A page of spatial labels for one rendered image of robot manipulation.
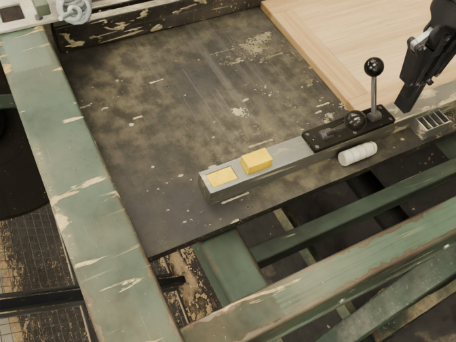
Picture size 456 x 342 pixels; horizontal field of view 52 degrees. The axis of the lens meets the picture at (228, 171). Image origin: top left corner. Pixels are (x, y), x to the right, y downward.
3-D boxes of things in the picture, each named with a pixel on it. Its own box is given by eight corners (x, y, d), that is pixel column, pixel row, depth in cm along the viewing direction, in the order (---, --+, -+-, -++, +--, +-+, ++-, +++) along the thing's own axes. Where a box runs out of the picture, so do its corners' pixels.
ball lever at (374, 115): (387, 121, 94) (389, 56, 87) (372, 127, 92) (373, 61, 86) (374, 117, 97) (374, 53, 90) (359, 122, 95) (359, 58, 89)
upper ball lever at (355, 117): (334, 142, 92) (374, 125, 79) (318, 148, 90) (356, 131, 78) (326, 124, 92) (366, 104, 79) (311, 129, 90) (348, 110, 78)
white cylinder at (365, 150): (344, 169, 92) (375, 157, 94) (349, 160, 89) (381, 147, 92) (335, 158, 93) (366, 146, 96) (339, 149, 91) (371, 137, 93)
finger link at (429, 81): (440, 18, 73) (447, 16, 73) (412, 72, 82) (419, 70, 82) (458, 33, 71) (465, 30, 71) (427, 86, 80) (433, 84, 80)
